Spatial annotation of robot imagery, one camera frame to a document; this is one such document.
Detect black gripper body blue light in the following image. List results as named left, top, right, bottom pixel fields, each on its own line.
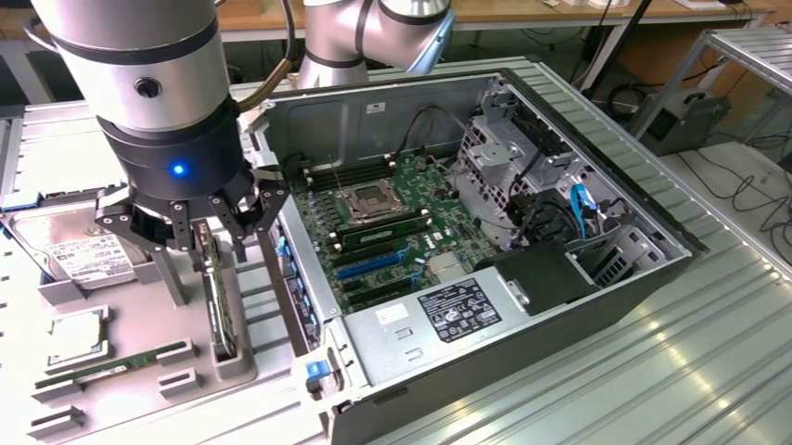
left=97, top=98, right=261, bottom=243

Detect silver hard disk blue rails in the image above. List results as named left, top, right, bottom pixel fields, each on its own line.
left=0, top=190, right=158, bottom=291

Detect green graphics card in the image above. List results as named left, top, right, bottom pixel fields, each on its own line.
left=190, top=221, right=242, bottom=361

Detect metal CPU socket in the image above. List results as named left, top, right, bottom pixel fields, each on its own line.
left=333, top=184, right=405, bottom=224

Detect black RAM slot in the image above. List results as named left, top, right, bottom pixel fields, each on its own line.
left=305, top=161, right=399, bottom=184
left=302, top=156, right=397, bottom=180
left=308, top=167, right=401, bottom=189
left=309, top=172, right=404, bottom=194

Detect long black expansion slot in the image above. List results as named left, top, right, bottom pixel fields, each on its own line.
left=332, top=244, right=405, bottom=271

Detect blue expansion slot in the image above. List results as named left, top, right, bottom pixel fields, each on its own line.
left=336, top=252, right=412, bottom=280

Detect green RAM stick black chips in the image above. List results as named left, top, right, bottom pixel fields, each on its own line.
left=338, top=217, right=431, bottom=248

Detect grey parts rack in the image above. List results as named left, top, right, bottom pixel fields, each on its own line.
left=0, top=183, right=312, bottom=445

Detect short black expansion slot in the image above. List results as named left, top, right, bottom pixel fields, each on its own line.
left=345, top=287, right=412, bottom=312
left=342, top=276, right=405, bottom=299

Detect silver CPU chip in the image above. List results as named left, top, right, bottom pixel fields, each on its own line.
left=47, top=315, right=109, bottom=363

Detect green motherboard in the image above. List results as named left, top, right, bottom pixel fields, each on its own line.
left=285, top=153, right=504, bottom=317

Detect green RAM stick white label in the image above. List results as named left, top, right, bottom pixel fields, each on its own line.
left=34, top=340, right=192, bottom=391

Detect silver chipset heat sink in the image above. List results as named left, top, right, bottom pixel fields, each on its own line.
left=425, top=253, right=473, bottom=285

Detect grey power supply with label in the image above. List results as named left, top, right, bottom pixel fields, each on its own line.
left=342, top=266, right=541, bottom=387

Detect grey metal disk bay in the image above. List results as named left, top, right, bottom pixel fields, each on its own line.
left=456, top=114, right=531, bottom=219

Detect black plastic shroud box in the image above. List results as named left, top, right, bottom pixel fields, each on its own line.
left=493, top=248, right=603, bottom=317

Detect black open PC case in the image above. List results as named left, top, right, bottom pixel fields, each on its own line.
left=245, top=67, right=712, bottom=445

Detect wooden desk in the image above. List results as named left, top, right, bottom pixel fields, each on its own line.
left=216, top=0, right=779, bottom=33

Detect dark grey equipment box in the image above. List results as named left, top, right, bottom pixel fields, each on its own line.
left=643, top=91, right=734, bottom=158

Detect brass coloured arm hose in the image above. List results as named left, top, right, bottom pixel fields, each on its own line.
left=237, top=0, right=300, bottom=113

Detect black looped wire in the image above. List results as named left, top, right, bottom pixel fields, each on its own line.
left=395, top=105, right=448, bottom=161

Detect blue flat wire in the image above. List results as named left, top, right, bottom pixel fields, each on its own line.
left=571, top=182, right=600, bottom=243

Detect black floor cable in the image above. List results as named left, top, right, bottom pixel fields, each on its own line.
left=678, top=152, right=792, bottom=233

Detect aluminium slat frame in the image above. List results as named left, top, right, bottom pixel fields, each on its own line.
left=654, top=29, right=792, bottom=157

